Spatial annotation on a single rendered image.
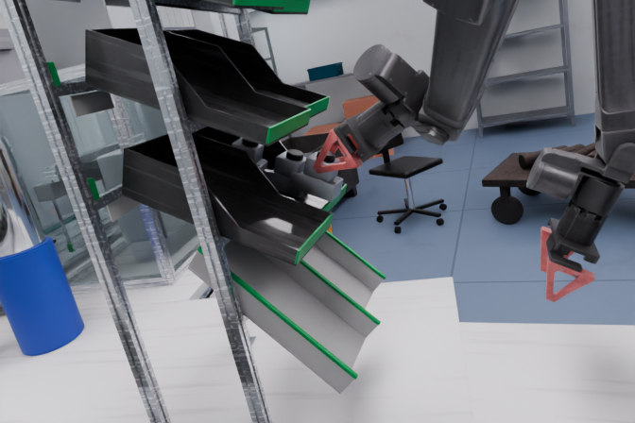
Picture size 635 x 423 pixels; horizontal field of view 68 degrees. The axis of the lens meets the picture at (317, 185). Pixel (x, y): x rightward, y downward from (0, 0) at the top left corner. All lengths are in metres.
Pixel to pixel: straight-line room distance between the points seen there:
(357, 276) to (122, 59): 0.56
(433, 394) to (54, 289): 0.97
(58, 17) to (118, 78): 1.10
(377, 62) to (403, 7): 6.58
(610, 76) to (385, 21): 6.54
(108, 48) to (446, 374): 0.75
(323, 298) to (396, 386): 0.22
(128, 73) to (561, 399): 0.79
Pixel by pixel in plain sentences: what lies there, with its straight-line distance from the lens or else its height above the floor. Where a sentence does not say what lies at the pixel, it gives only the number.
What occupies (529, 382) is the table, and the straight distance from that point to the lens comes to 0.91.
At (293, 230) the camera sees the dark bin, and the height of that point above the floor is 1.21.
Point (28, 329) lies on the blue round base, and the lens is 1.43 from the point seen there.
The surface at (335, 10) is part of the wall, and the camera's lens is 7.45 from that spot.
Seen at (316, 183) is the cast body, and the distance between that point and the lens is 0.75.
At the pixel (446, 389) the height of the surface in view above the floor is 0.86.
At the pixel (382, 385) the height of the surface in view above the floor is 0.86.
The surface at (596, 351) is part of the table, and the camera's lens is 0.99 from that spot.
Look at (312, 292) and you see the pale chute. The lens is 0.79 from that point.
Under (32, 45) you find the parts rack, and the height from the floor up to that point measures 1.52.
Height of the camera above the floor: 1.44
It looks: 15 degrees down
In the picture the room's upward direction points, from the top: 12 degrees counter-clockwise
